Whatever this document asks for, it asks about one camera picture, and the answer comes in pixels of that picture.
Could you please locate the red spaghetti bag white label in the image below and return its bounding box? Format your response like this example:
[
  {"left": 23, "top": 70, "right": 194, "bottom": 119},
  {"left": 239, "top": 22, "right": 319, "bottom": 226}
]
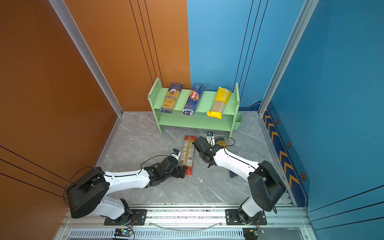
[{"left": 179, "top": 136, "right": 197, "bottom": 177}]

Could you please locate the yellow Pastatime spaghetti bag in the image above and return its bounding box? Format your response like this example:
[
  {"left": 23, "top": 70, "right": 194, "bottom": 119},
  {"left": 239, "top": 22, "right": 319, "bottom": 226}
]
[{"left": 207, "top": 87, "right": 232, "bottom": 120}]

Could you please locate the blue Barilla spaghetti box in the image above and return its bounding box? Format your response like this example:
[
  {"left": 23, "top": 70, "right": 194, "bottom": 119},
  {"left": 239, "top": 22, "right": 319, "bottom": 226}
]
[{"left": 183, "top": 84, "right": 206, "bottom": 116}]

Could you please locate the Ankara spaghetti bag blue yellow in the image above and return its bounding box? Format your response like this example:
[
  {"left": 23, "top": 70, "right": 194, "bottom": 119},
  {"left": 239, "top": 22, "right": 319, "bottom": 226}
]
[{"left": 160, "top": 83, "right": 184, "bottom": 114}]

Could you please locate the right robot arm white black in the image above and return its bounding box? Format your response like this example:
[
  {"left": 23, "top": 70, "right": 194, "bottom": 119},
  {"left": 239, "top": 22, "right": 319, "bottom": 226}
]
[{"left": 193, "top": 137, "right": 287, "bottom": 225}]

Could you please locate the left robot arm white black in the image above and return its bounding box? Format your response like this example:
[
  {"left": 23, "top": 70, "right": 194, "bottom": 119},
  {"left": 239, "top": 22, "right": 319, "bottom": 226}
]
[{"left": 65, "top": 154, "right": 188, "bottom": 225}]

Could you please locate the green two-tier wooden shelf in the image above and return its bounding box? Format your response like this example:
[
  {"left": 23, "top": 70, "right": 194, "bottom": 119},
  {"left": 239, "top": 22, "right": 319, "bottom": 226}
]
[{"left": 146, "top": 77, "right": 243, "bottom": 141}]

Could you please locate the left green circuit board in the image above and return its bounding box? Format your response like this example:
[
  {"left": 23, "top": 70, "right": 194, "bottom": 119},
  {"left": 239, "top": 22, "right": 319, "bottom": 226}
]
[{"left": 114, "top": 228, "right": 135, "bottom": 240}]

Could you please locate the right circuit board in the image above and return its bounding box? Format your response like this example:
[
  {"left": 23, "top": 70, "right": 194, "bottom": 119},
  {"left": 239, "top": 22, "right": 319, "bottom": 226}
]
[{"left": 243, "top": 228, "right": 265, "bottom": 240}]

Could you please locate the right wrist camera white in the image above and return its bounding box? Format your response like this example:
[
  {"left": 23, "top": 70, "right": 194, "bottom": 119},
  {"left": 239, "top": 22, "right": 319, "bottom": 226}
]
[{"left": 207, "top": 131, "right": 215, "bottom": 146}]

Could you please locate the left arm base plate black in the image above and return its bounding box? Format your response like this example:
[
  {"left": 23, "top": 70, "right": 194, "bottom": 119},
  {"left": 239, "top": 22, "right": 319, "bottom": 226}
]
[{"left": 104, "top": 209, "right": 148, "bottom": 227}]

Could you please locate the white cable on rail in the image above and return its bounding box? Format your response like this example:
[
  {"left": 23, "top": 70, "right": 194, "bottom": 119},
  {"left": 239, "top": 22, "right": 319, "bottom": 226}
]
[{"left": 148, "top": 221, "right": 224, "bottom": 232}]

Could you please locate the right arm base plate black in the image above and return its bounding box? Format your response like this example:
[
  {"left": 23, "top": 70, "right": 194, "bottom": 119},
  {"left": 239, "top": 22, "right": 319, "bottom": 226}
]
[{"left": 225, "top": 209, "right": 268, "bottom": 226}]

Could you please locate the aluminium front rail frame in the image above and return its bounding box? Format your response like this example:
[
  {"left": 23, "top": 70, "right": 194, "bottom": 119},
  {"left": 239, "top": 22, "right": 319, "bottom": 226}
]
[{"left": 55, "top": 204, "right": 317, "bottom": 240}]

